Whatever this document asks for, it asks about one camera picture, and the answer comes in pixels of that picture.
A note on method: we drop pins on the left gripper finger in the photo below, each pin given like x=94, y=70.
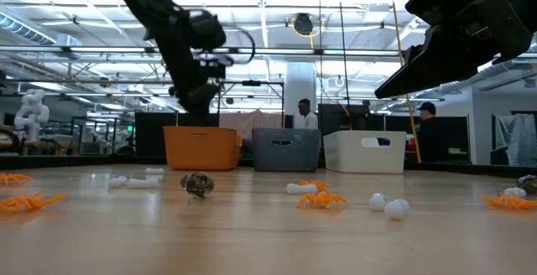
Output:
x=197, y=113

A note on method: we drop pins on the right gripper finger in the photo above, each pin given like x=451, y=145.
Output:
x=407, y=78
x=440, y=81

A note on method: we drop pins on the dark grey plastic bin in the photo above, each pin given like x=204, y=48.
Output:
x=285, y=153

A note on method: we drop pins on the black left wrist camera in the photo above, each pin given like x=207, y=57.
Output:
x=205, y=29

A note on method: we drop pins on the black partition panel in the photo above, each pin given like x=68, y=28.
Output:
x=455, y=134
x=151, y=134

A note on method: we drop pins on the grey cloth cover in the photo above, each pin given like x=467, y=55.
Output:
x=520, y=136

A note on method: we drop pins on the person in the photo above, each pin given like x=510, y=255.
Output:
x=309, y=115
x=428, y=115

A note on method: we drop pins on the black cabinet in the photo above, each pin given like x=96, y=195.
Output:
x=335, y=117

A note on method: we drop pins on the black aluminium table frame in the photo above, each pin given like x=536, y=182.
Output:
x=84, y=162

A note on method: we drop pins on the small brown plastic skull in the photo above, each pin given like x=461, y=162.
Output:
x=197, y=184
x=528, y=184

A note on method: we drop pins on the orange plastic bin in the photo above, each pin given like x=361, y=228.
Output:
x=201, y=149

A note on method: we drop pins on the small orange plastic spider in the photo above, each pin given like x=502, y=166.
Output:
x=14, y=177
x=316, y=184
x=29, y=201
x=321, y=199
x=509, y=201

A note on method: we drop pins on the white plastic bin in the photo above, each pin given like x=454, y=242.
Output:
x=361, y=159

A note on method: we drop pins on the long ceiling light bar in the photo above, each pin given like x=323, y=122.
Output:
x=105, y=50

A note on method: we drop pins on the black metal frame stand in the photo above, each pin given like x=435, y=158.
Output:
x=251, y=83

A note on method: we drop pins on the pink curtain cloth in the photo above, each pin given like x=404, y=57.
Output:
x=251, y=122

